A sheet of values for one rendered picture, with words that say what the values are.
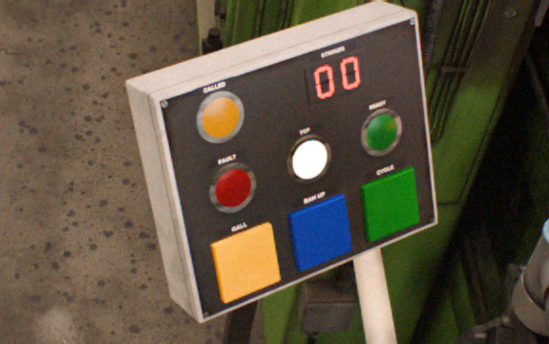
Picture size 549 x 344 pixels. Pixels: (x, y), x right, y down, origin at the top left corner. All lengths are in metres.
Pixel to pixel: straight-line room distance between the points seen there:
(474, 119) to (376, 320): 0.34
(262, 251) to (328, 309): 0.73
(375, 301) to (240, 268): 0.49
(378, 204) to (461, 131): 0.44
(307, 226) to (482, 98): 0.50
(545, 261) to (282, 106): 0.36
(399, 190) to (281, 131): 0.19
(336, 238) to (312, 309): 0.67
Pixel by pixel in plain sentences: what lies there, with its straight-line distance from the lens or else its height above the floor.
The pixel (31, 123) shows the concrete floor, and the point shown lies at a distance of 2.82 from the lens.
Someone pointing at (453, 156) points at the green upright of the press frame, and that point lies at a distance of 1.88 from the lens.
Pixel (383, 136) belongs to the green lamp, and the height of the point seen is 1.09.
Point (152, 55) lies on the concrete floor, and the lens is 2.98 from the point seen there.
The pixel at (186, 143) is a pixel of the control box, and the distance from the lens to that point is 1.27.
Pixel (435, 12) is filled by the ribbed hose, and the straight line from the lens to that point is 1.60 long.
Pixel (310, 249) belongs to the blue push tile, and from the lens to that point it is 1.39.
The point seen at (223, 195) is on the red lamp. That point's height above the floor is 1.09.
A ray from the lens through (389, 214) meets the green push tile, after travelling 1.43.
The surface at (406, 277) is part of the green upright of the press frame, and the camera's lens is 2.13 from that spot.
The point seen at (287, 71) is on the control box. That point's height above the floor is 1.18.
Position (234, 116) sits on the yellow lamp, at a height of 1.16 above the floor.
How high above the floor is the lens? 2.11
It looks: 50 degrees down
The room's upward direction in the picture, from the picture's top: 11 degrees clockwise
